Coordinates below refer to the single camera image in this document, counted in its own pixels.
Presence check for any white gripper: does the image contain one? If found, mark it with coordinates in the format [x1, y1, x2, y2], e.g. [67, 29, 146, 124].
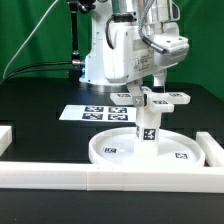
[103, 23, 189, 107]

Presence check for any white cross-shaped table base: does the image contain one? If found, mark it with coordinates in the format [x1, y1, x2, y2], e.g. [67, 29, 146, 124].
[110, 86, 190, 113]

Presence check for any white round table top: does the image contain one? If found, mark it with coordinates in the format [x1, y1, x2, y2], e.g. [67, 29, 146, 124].
[88, 127, 205, 168]

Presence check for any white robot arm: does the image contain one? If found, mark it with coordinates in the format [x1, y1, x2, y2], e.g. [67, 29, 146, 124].
[80, 0, 189, 107]

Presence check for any white marker sheet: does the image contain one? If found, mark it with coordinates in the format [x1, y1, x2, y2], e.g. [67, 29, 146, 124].
[59, 105, 137, 123]

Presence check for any white right fence rail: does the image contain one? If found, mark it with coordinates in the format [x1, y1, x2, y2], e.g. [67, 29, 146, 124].
[196, 132, 224, 167]

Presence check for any white fence rail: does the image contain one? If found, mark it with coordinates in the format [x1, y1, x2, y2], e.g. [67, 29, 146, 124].
[0, 126, 12, 156]
[0, 162, 224, 193]
[196, 132, 224, 167]

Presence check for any white front fence rail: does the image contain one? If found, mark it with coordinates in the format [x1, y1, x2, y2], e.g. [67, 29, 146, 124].
[0, 162, 224, 193]

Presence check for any black camera stand pole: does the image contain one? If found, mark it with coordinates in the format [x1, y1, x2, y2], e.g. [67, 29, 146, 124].
[66, 0, 96, 79]

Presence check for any black cable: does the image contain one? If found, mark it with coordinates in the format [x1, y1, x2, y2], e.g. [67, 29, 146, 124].
[0, 61, 74, 85]

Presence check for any grey cable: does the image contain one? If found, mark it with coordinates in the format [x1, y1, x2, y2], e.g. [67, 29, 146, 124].
[2, 0, 59, 80]

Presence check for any white left fence rail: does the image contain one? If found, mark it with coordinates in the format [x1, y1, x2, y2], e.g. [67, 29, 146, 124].
[0, 126, 12, 156]

